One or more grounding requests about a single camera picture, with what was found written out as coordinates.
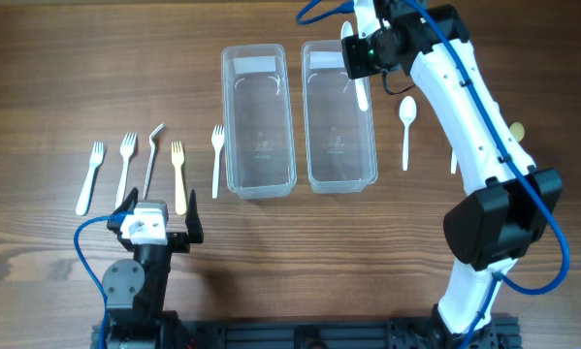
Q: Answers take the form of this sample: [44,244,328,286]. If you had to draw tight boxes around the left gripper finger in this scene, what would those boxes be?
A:
[185,189,204,243]
[107,187,139,232]

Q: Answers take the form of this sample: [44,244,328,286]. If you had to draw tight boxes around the white spoon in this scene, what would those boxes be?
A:
[450,148,458,175]
[340,21,369,111]
[399,96,417,171]

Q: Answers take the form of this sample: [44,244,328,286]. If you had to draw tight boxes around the yellow plastic fork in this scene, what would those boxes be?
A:
[171,141,187,215]

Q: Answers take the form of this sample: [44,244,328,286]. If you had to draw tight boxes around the yellow plastic spoon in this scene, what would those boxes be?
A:
[509,122,525,143]

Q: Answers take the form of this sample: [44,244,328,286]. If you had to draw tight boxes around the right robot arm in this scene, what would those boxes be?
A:
[341,1,570,347]

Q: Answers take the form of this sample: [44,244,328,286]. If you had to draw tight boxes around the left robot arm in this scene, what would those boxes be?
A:
[90,188,204,348]

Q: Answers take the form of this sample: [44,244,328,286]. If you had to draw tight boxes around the left clear plastic container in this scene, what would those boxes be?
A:
[221,44,297,200]

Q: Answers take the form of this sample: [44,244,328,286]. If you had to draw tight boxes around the clear plastic container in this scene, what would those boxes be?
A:
[221,44,297,200]
[302,40,378,194]

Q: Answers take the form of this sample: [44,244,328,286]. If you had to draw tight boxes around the right clear plastic container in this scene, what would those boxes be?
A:
[302,40,378,194]

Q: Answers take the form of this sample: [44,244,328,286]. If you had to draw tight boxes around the left blue cable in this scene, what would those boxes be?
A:
[73,210,136,349]

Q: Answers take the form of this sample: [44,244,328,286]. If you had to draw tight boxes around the blue cable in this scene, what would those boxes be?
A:
[296,0,572,349]
[73,210,136,349]

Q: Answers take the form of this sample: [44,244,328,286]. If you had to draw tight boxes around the right blue cable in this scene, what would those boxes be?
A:
[296,0,572,349]

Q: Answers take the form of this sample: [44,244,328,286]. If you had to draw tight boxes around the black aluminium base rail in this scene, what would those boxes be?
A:
[89,315,520,349]

